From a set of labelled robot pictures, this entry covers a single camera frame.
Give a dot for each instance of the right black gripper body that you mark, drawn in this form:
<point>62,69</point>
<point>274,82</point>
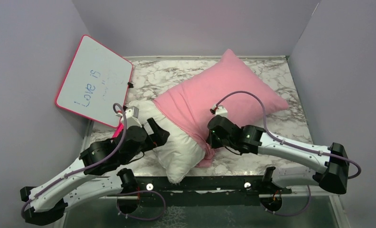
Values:
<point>215,142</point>

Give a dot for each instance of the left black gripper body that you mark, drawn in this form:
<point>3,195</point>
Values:
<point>148,145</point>

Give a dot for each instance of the white pillow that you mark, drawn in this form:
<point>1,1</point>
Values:
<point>180,153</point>

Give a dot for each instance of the pink floral pillowcase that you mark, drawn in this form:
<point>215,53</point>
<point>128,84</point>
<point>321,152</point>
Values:
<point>188,104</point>

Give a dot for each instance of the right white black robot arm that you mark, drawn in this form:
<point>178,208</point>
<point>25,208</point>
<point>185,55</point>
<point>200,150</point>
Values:
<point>323,166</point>

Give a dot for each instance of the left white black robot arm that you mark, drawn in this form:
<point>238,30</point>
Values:
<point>86,178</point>

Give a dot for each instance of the pink marker pen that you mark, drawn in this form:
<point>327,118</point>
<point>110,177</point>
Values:
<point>118,130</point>

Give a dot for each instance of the pink framed whiteboard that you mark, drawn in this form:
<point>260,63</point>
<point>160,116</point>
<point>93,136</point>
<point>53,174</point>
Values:
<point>96,79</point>

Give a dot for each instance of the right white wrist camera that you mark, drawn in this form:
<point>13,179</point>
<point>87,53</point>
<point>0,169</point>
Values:
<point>219,110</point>

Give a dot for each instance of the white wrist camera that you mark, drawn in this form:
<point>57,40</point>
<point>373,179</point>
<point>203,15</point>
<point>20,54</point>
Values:
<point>130,117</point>
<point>219,110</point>

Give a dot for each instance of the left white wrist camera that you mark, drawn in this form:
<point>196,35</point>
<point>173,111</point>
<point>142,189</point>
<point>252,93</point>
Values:
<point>130,117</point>

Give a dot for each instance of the black mounting rail base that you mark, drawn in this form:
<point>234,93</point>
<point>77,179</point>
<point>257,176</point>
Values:
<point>193,191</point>

